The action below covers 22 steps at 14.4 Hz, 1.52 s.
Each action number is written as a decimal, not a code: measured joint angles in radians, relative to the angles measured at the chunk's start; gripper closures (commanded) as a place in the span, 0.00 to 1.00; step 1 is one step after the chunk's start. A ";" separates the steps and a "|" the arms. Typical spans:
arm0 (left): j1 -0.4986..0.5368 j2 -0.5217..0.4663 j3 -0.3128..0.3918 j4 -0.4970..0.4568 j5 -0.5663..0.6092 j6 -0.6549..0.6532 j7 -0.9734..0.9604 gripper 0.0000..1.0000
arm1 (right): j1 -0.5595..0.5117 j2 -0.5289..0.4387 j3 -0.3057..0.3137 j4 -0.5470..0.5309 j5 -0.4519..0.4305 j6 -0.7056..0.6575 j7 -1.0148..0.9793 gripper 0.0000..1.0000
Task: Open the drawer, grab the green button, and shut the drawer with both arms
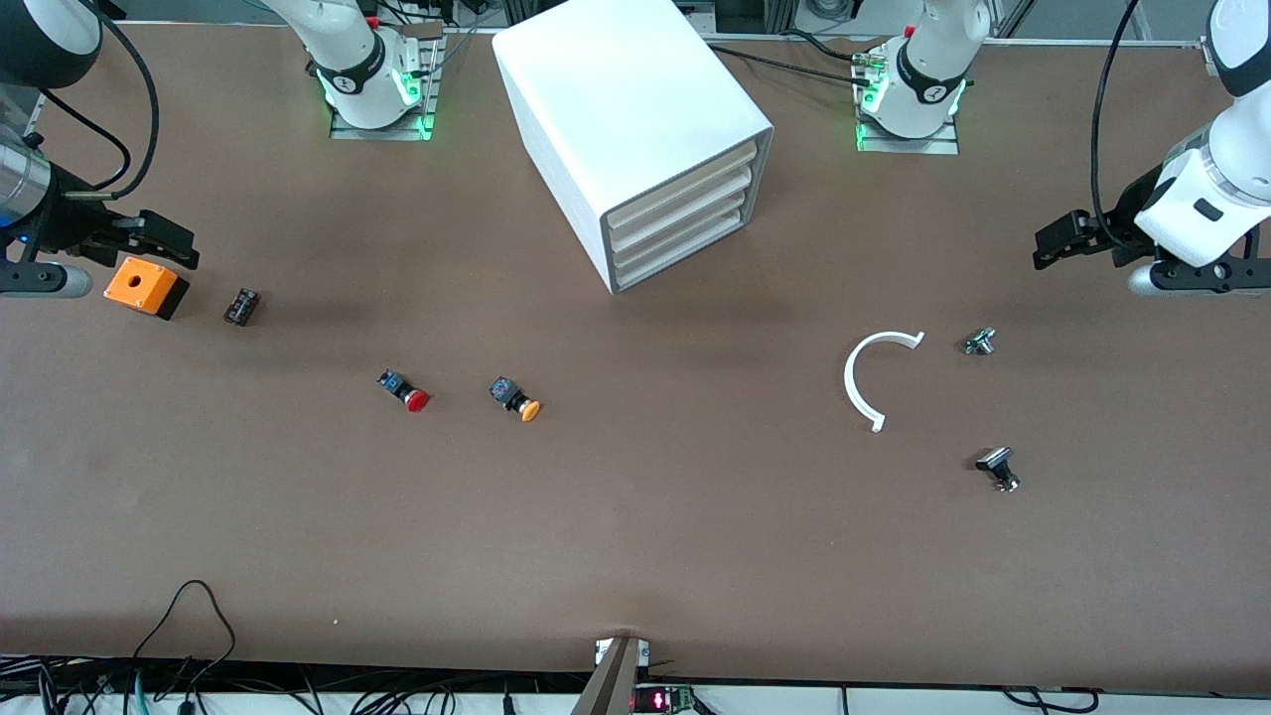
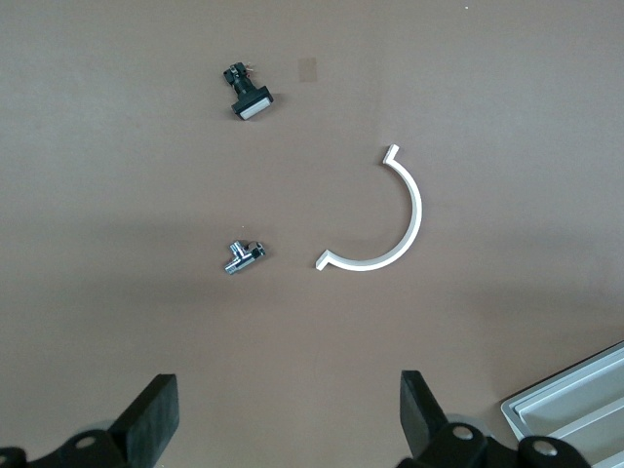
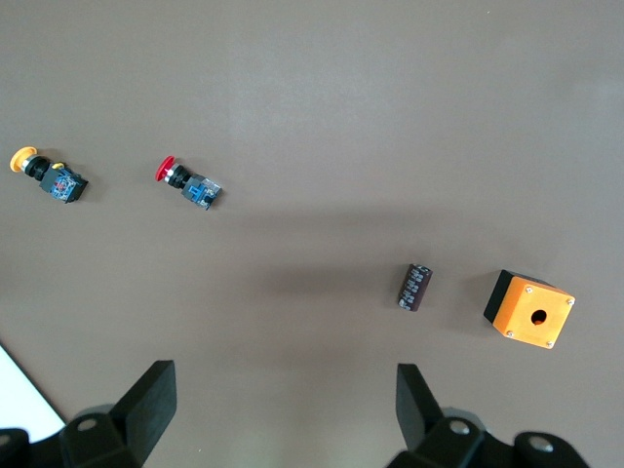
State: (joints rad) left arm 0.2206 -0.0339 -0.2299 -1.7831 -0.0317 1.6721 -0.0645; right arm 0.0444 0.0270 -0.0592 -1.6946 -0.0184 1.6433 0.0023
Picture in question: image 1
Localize black silver push button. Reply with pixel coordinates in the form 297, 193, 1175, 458
974, 446, 1022, 494

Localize red push button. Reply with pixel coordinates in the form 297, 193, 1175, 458
376, 369, 431, 414

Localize orange push button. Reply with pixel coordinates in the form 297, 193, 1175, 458
489, 375, 542, 423

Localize white curved plastic piece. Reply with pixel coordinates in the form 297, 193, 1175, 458
843, 330, 926, 434

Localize circuit board with red display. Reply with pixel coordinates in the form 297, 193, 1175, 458
633, 683, 696, 714

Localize orange switch box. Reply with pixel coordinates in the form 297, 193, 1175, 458
103, 256, 191, 321

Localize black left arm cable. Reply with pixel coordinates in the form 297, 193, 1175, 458
1089, 0, 1143, 249

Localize black looped cable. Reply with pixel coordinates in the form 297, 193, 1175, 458
129, 580, 239, 666

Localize black cable on table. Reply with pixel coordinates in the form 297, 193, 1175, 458
707, 30, 875, 88

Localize tangled black cables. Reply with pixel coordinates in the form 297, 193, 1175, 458
0, 655, 557, 715

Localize grey camera stand beam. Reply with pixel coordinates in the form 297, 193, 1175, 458
571, 636, 651, 715

